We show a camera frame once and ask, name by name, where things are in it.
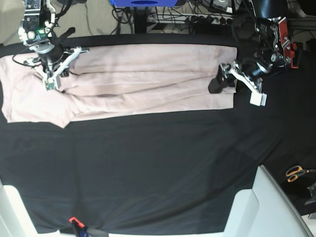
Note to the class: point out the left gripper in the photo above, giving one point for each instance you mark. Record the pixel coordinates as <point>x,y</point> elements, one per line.
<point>228,73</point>

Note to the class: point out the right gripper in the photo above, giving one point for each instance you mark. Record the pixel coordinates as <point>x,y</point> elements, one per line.
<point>54,65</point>

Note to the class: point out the pale pink T-shirt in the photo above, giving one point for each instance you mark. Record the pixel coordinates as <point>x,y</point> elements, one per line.
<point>119,80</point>

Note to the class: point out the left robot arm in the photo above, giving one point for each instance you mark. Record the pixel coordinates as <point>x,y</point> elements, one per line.
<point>274,54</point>

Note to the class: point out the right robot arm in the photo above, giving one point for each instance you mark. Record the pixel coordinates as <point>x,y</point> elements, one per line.
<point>36,32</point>

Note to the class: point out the white power strip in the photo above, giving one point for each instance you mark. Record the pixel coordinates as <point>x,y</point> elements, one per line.
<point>182,18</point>

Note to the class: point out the red black clamp right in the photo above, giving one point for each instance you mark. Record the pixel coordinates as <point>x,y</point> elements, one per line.
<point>296,53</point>

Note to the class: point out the blue plastic bin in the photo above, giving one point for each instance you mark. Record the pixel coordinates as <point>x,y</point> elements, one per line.
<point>147,3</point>

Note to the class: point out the black table stand pole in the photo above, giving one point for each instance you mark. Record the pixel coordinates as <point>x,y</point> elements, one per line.
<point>140,15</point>

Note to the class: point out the black table cloth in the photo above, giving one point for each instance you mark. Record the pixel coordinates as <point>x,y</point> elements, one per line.
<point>170,173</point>

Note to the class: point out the orange handled scissors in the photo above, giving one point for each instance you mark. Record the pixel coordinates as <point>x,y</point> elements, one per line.
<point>297,171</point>

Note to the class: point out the white table frame right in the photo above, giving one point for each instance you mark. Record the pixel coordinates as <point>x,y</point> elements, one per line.
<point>264,211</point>

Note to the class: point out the white table frame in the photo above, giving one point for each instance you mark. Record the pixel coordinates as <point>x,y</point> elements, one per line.
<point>264,211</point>
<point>14,218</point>

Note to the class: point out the white table frame left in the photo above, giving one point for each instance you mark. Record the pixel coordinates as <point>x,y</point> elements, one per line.
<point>14,218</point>

